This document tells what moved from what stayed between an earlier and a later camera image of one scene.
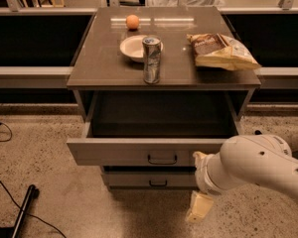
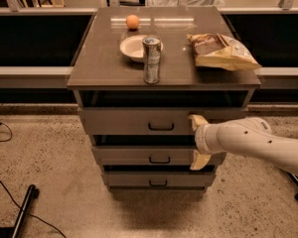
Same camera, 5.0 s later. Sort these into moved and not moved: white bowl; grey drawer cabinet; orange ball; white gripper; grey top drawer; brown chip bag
Moved: white gripper; grey top drawer
Not moved: white bowl; grey drawer cabinet; orange ball; brown chip bag
